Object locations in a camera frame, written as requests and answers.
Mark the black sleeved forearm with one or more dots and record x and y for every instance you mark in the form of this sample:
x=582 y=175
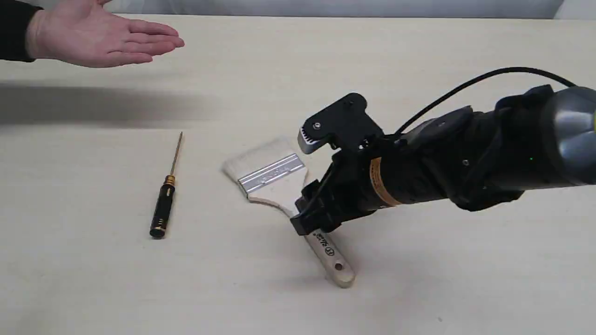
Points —
x=15 y=17

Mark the wide wooden paint brush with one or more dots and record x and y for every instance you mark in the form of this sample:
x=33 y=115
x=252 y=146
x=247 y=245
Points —
x=273 y=174

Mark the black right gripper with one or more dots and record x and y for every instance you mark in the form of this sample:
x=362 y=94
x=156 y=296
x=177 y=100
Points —
x=386 y=175

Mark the open bare human hand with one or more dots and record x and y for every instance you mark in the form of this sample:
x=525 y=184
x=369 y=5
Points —
x=84 y=33

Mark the black gold precision screwdriver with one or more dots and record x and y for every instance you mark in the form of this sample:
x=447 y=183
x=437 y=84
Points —
x=165 y=199

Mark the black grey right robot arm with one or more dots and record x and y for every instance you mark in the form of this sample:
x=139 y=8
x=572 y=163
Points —
x=541 y=139

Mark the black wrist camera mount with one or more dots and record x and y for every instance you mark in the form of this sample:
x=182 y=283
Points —
x=439 y=128

